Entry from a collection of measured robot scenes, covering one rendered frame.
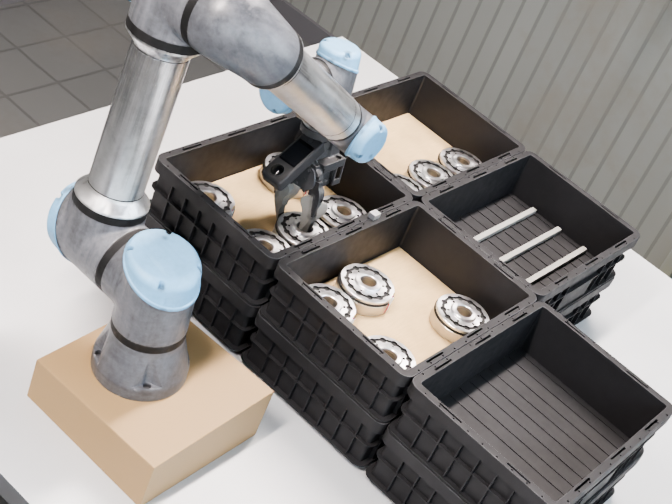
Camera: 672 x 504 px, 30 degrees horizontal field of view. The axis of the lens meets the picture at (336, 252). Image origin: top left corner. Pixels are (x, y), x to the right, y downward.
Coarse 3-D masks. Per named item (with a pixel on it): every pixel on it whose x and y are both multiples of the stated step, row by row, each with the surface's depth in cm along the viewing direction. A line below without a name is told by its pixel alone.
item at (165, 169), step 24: (288, 120) 239; (192, 144) 221; (168, 168) 213; (192, 192) 211; (408, 192) 233; (216, 216) 209; (360, 216) 222; (240, 240) 207; (312, 240) 211; (264, 264) 205
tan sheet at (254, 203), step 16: (240, 176) 236; (256, 176) 238; (240, 192) 232; (256, 192) 234; (272, 192) 236; (240, 208) 229; (256, 208) 230; (272, 208) 232; (288, 208) 234; (240, 224) 225; (256, 224) 226; (272, 224) 228
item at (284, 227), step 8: (280, 216) 225; (288, 216) 226; (296, 216) 227; (280, 224) 223; (288, 224) 224; (320, 224) 228; (280, 232) 222; (288, 232) 223; (320, 232) 226; (288, 240) 221; (296, 240) 221
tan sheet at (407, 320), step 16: (384, 256) 232; (400, 256) 234; (384, 272) 228; (400, 272) 230; (416, 272) 232; (400, 288) 226; (416, 288) 228; (432, 288) 230; (448, 288) 231; (400, 304) 223; (416, 304) 224; (432, 304) 226; (368, 320) 216; (384, 320) 218; (400, 320) 219; (416, 320) 221; (400, 336) 216; (416, 336) 217; (432, 336) 219; (416, 352) 214; (432, 352) 216
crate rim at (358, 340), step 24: (384, 216) 224; (432, 216) 229; (336, 240) 214; (288, 264) 205; (288, 288) 203; (312, 288) 202; (528, 288) 222; (336, 312) 199; (504, 312) 214; (360, 336) 196; (384, 360) 194; (432, 360) 198; (408, 384) 194
